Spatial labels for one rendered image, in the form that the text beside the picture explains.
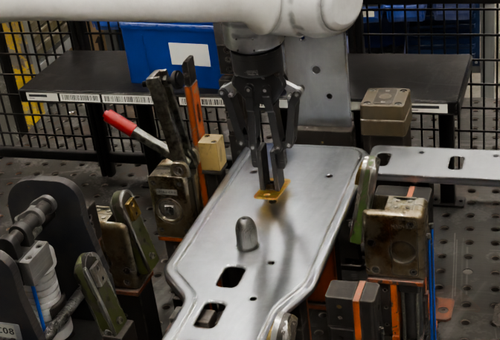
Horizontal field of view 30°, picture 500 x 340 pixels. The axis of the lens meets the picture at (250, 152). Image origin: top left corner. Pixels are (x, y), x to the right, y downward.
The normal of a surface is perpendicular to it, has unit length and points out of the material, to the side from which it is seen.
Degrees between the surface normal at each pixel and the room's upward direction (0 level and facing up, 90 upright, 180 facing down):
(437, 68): 0
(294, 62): 90
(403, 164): 0
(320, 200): 0
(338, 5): 91
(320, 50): 90
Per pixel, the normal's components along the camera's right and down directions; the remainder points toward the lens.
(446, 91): -0.11, -0.88
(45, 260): 0.94, 0.04
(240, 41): -0.30, 0.47
